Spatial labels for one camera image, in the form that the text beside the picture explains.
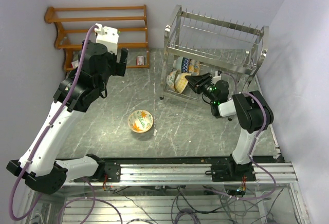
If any orange blue floral bowl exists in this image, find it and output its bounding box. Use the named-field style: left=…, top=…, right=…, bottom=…
left=188, top=60, right=200, bottom=76

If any blue zigzag red bowl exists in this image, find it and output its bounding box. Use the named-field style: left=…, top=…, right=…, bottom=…
left=179, top=57, right=191, bottom=73

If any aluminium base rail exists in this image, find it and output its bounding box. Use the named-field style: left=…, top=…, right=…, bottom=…
left=58, top=162, right=296, bottom=186

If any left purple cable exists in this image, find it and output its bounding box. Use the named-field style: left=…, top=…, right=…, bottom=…
left=8, top=24, right=98, bottom=221

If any white paper card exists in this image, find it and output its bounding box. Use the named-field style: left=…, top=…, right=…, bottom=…
left=71, top=60, right=79, bottom=69

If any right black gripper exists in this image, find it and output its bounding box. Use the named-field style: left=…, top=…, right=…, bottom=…
left=186, top=73, right=217, bottom=103

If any yellow sunburst patterned bowl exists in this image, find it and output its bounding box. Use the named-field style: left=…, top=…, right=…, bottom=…
left=174, top=72, right=192, bottom=94

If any steel dish rack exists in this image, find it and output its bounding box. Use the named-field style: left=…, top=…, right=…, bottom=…
left=159, top=5, right=269, bottom=106

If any leaf flower patterned bowl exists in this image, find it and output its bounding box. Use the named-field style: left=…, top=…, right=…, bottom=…
left=167, top=69, right=180, bottom=91

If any small red white box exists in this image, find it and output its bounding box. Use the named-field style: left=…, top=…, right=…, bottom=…
left=136, top=55, right=144, bottom=66

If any teal dotted bowl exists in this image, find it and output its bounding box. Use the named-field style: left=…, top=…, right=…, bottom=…
left=173, top=57, right=184, bottom=70

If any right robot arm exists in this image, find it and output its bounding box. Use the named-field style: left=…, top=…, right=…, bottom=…
left=186, top=73, right=274, bottom=182

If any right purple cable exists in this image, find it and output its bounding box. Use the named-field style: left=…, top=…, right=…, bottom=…
left=223, top=71, right=277, bottom=200

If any purple cable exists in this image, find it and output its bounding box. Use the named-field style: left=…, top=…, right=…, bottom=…
left=223, top=71, right=277, bottom=200
left=8, top=24, right=98, bottom=221

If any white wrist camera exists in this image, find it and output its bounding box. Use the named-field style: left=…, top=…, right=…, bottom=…
left=213, top=70, right=222, bottom=79
left=94, top=23, right=119, bottom=55

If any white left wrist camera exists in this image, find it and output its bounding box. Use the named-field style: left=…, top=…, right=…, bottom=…
left=94, top=23, right=119, bottom=55

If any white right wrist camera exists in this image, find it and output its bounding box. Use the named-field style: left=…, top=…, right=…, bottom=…
left=213, top=70, right=222, bottom=79

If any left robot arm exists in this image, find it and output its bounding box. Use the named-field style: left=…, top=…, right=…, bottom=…
left=22, top=42, right=129, bottom=195

